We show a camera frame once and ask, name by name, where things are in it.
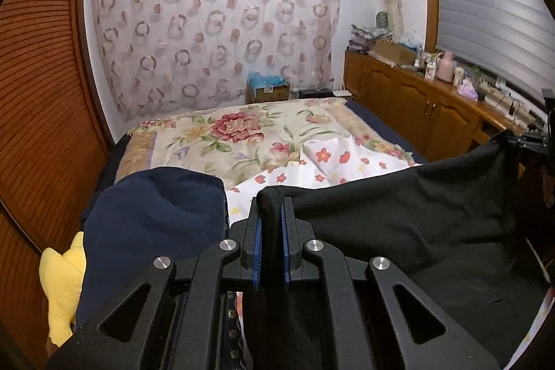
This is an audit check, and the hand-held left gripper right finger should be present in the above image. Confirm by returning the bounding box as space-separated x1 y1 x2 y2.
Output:
280 197 501 370

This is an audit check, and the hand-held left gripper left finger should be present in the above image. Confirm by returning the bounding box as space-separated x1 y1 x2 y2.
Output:
45 197 263 370

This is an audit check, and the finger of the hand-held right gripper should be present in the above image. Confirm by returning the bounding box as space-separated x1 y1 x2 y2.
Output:
503 130 549 156

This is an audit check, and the black printed t-shirt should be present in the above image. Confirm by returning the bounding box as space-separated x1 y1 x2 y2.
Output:
240 136 551 370

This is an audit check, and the strawberry flower print blanket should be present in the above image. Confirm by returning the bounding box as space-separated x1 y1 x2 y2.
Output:
225 138 555 370

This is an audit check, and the pink thermos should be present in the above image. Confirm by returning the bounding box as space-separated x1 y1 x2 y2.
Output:
437 51 455 84

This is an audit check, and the navy blue garment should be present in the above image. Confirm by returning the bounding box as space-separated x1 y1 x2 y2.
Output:
76 166 229 332

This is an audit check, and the grey window blind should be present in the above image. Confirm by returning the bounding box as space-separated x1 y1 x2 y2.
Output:
431 0 555 94

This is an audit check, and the wooden side cabinet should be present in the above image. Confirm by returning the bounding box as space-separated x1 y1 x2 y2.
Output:
343 49 543 163

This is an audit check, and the floral bedspread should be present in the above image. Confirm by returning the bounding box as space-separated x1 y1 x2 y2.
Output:
115 99 418 201

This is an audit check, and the navy blue bed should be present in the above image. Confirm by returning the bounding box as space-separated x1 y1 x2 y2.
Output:
347 99 428 163

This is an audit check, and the blue tissue pack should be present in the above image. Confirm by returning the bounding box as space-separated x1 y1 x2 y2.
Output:
399 32 424 50

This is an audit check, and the open cardboard box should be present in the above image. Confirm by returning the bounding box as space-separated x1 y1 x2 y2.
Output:
374 40 417 66

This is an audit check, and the printed cardboard box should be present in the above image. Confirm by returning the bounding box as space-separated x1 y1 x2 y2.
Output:
247 83 291 104

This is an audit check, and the blue plastic bag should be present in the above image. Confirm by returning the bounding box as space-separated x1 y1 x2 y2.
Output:
247 71 285 87

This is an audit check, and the stack of folded cloths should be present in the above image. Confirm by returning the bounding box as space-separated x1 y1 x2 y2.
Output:
349 23 393 54

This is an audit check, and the yellow garment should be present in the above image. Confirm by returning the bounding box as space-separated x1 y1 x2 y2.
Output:
39 231 87 347

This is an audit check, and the circle-patterned sheer curtain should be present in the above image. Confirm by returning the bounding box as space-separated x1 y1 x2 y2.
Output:
84 0 342 122

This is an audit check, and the wooden slatted wardrobe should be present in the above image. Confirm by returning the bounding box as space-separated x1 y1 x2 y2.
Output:
0 0 116 362

